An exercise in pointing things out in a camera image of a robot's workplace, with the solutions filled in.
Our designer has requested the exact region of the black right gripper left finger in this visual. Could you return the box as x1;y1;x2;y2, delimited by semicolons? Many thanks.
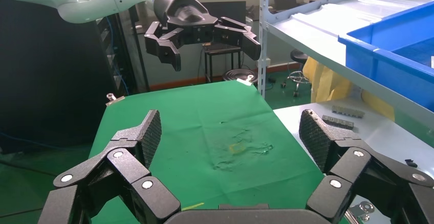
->
37;109;181;224

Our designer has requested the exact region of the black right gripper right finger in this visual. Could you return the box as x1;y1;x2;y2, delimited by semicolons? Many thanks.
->
299;108;434;224

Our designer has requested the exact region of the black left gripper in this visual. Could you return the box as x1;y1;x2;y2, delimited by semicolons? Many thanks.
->
144;0;262;72

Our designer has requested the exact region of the black metal stand table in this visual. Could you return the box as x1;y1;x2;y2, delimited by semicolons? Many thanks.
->
203;43;242;83

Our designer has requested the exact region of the black monitor screen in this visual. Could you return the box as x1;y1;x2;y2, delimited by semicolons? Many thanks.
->
202;1;247;25

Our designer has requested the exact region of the grey metal clip strip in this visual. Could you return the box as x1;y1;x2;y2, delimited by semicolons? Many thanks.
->
321;115;355;130
331;105;366;119

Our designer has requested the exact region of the round black ribbed disc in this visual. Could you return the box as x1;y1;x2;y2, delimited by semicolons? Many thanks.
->
223;69;258;82

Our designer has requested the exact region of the green table cloth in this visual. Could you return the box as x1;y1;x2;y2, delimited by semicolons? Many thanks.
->
89;80;350;224

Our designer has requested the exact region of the yellow plastic cover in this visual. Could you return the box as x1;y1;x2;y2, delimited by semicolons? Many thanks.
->
302;0;396;122

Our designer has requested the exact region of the dark laptop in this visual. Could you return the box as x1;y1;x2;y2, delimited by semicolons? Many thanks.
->
273;0;299;11

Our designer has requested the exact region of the black stool chrome base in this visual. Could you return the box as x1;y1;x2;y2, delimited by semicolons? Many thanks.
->
280;49;311;98

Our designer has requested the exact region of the blue plastic bin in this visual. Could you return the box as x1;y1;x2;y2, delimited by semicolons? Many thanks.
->
338;0;434;113

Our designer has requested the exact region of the grey metal shelf rack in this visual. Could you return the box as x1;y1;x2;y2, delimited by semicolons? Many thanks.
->
258;0;434;139

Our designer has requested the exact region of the black equipment cabinet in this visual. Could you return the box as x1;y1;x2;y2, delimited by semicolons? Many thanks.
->
0;0;140;153

